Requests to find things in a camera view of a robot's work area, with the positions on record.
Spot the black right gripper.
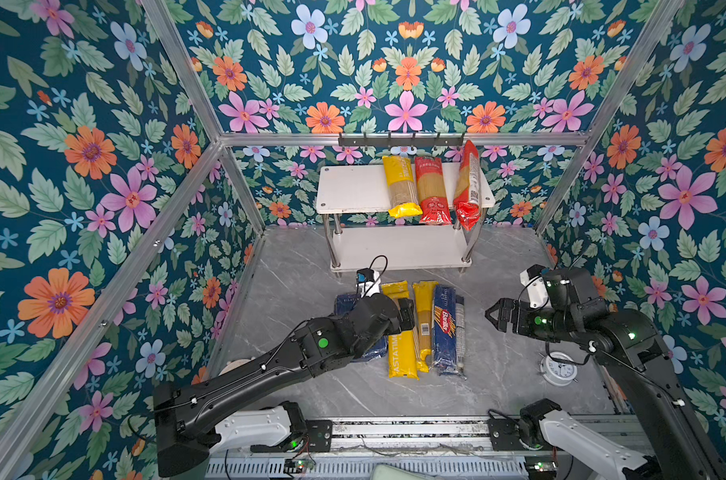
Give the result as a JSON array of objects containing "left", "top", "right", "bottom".
[{"left": 482, "top": 297, "right": 578, "bottom": 346}]

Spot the yellow Pastatime spaghetti bag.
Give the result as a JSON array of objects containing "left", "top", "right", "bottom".
[{"left": 382, "top": 281, "right": 419, "bottom": 380}]

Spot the blue Barilla spaghetti bag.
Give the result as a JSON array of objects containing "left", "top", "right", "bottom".
[{"left": 432, "top": 284, "right": 461, "bottom": 375}]

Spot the red Barilla spaghetti bag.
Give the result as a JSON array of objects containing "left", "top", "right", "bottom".
[{"left": 415, "top": 157, "right": 451, "bottom": 225}]

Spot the yellow wholewheat spaghetti bag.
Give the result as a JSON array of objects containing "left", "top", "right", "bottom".
[{"left": 383, "top": 156, "right": 423, "bottom": 219}]

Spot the red-ended spaghetti bag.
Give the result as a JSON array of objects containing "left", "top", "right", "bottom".
[{"left": 453, "top": 141, "right": 482, "bottom": 230}]

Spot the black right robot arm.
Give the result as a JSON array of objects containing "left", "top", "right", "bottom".
[{"left": 485, "top": 265, "right": 726, "bottom": 479}]

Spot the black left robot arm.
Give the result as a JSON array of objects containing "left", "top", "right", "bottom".
[{"left": 153, "top": 293, "right": 414, "bottom": 478}]

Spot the blue Barilla pasta bag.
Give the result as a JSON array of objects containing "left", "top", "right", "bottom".
[{"left": 334, "top": 293, "right": 388, "bottom": 363}]

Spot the white two-tier shelf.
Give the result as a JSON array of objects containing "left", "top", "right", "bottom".
[{"left": 316, "top": 165, "right": 496, "bottom": 274}]

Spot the white alarm clock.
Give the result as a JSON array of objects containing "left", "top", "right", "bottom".
[{"left": 539, "top": 352, "right": 578, "bottom": 387}]

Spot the beige round clock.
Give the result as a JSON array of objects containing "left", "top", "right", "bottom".
[{"left": 220, "top": 359, "right": 251, "bottom": 375}]

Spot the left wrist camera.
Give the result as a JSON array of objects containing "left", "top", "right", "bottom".
[{"left": 356, "top": 268, "right": 381, "bottom": 298}]

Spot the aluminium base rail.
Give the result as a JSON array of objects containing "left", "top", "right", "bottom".
[{"left": 200, "top": 415, "right": 658, "bottom": 480}]

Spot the metal hook rail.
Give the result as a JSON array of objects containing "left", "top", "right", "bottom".
[{"left": 337, "top": 132, "right": 466, "bottom": 149}]

